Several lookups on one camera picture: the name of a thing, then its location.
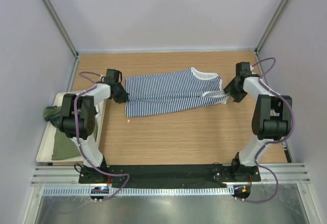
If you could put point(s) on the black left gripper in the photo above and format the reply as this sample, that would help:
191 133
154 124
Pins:
124 97

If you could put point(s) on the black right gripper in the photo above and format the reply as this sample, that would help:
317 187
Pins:
237 97

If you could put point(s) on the blue white striped tank top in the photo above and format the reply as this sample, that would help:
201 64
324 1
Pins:
158 94

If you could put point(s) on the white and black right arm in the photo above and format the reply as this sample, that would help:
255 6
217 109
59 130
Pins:
271 121

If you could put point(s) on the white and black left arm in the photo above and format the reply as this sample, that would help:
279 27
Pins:
78 115

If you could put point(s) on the olive green tank top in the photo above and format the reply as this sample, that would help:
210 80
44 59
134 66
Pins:
64 148

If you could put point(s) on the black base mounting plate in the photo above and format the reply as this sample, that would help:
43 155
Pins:
172 176

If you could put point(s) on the white slotted cable duct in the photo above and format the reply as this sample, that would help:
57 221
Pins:
103 192

